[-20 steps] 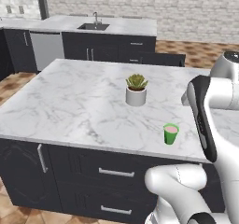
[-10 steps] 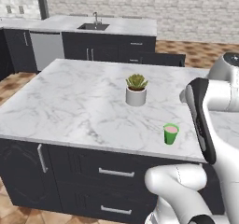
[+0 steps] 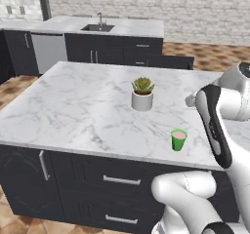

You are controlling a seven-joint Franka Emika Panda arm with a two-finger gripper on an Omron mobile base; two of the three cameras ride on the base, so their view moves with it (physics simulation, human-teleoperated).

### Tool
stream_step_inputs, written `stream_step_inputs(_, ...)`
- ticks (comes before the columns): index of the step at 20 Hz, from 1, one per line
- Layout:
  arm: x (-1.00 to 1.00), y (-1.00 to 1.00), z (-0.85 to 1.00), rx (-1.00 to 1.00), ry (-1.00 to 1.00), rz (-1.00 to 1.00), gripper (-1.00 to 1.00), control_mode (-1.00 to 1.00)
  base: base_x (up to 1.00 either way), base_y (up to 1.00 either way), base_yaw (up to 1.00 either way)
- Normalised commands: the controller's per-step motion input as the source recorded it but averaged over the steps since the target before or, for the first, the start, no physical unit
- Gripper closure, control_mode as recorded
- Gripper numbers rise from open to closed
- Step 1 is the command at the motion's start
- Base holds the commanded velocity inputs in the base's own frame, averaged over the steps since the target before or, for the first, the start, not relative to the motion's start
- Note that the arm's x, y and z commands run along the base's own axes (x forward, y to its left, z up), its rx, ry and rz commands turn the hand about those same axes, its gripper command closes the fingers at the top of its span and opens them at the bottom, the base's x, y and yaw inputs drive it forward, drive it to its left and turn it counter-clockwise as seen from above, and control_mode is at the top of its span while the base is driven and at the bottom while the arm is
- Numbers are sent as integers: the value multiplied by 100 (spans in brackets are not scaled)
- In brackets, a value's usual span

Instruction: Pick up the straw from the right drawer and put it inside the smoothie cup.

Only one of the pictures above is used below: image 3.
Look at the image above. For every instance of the dark narrow cupboard run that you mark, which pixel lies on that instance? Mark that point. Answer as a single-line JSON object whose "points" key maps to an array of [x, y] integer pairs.
{"points": [[19, 52]]}

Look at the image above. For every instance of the green smoothie cup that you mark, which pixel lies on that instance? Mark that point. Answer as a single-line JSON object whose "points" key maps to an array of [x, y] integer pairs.
{"points": [[178, 143]]}

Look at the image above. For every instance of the white wall socket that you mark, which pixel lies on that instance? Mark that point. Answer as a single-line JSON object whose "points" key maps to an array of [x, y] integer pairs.
{"points": [[22, 10], [9, 9]]}

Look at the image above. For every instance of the succulent in white pot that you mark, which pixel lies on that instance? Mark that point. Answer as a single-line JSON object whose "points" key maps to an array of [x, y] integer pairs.
{"points": [[142, 98]]}

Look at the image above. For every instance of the dark island cupboard door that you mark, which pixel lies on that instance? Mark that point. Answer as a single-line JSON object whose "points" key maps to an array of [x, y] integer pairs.
{"points": [[22, 182]]}

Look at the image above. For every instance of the dark shallow drawer front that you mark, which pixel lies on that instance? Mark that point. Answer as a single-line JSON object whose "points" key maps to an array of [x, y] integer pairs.
{"points": [[84, 173]]}

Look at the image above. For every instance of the dark deep drawer front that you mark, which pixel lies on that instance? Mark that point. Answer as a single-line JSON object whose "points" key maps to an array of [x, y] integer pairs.
{"points": [[84, 208]]}

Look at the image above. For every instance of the silver dishwasher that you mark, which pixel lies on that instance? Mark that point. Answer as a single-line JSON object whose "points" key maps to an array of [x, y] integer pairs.
{"points": [[49, 52]]}

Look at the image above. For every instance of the silver tap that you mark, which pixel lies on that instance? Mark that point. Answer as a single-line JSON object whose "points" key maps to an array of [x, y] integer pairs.
{"points": [[100, 19]]}

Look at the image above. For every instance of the dark tall post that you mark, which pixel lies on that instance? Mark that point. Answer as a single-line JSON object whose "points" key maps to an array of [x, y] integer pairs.
{"points": [[44, 2]]}

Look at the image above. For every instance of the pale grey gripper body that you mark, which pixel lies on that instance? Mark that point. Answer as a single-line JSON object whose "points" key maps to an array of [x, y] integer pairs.
{"points": [[190, 100]]}

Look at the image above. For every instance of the open dark drawer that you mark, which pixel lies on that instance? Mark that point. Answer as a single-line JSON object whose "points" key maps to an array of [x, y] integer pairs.
{"points": [[171, 62]]}

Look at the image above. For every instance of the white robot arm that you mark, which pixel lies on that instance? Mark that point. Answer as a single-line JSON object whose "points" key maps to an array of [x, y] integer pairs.
{"points": [[198, 199]]}

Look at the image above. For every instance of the dark sink basin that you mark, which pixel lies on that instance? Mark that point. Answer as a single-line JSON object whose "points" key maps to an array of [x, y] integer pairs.
{"points": [[97, 27]]}

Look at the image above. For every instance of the dark cupboard run with drawers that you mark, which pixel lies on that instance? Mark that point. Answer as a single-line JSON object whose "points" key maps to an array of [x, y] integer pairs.
{"points": [[112, 51]]}

